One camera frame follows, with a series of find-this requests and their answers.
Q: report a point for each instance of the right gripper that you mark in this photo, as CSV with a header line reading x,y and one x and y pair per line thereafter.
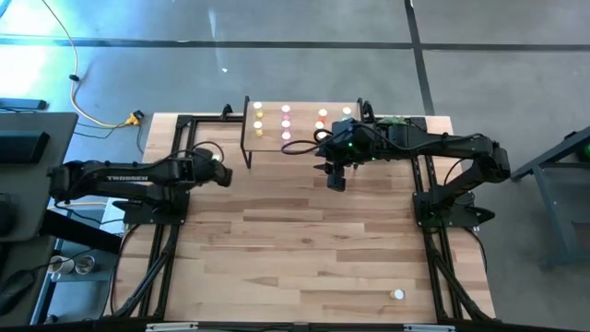
x,y
362,145

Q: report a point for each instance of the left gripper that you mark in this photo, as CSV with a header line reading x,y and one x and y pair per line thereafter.
x,y
205,168

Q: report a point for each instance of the pale yellow medicine bottle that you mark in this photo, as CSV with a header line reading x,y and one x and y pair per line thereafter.
x,y
257,108
257,127
397,294

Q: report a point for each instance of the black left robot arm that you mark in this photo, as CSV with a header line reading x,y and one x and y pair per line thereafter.
x,y
92,177

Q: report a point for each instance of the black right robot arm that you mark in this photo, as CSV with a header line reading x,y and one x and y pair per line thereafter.
x,y
461,143

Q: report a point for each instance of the wooden shelf black metal legs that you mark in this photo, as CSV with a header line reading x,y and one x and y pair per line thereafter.
x,y
267,144

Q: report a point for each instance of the green plant in patterned pot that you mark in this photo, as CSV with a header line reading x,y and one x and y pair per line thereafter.
x,y
392,121

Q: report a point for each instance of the metal cup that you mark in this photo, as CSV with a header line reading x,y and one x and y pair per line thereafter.
x,y
85,264

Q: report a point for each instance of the white paper cup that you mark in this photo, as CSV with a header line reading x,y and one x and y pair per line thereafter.
x,y
61,264

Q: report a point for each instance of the dark grey desk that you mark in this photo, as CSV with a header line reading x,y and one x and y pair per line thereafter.
x,y
27,138

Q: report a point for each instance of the black rectangular device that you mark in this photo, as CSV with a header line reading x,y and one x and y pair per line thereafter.
x,y
23,145

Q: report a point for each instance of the black flat bar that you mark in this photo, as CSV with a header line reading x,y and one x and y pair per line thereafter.
x,y
23,104

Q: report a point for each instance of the grey metal stand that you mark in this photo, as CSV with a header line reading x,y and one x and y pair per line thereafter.
x,y
553,207

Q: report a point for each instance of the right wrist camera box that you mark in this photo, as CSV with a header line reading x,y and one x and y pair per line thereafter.
x,y
343,130

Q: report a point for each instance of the black aluminium table frame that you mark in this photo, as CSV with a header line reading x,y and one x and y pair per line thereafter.
x,y
183,121

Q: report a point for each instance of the silver bracket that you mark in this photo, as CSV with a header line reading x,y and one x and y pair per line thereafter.
x,y
428,328
170,327

